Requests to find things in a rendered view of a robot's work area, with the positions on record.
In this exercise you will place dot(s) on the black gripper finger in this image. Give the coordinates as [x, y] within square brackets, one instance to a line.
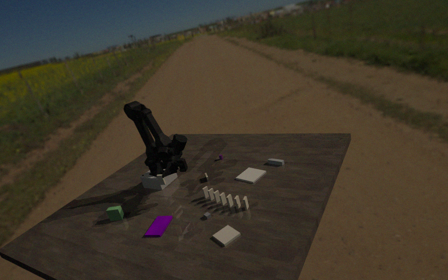
[171, 169]
[159, 169]

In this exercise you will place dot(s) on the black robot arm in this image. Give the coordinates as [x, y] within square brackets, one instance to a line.
[163, 147]

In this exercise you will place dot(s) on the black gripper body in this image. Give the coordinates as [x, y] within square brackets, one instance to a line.
[178, 162]

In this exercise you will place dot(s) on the green block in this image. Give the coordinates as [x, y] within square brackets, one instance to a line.
[115, 213]

